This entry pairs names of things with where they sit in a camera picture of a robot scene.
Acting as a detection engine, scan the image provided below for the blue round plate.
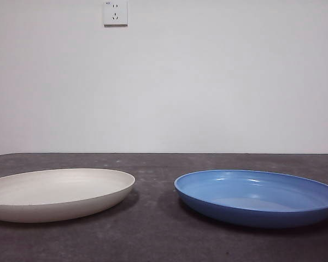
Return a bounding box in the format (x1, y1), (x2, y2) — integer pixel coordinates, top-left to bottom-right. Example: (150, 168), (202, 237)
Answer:
(174, 169), (328, 229)

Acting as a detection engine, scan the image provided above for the white round plate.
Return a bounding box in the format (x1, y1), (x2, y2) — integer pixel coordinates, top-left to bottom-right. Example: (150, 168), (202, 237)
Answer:
(0, 168), (136, 222)

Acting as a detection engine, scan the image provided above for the white wall socket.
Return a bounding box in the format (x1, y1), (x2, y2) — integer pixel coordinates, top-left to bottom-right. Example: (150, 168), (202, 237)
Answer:
(103, 0), (128, 27)

